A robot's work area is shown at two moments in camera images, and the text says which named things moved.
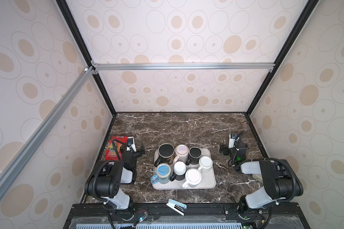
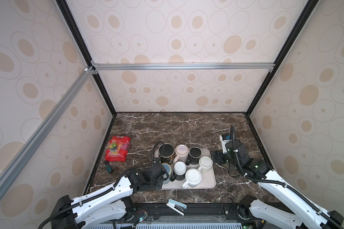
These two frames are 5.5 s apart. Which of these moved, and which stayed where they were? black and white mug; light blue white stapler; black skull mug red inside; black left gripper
Moved: black left gripper
Stayed: black and white mug; light blue white stapler; black skull mug red inside
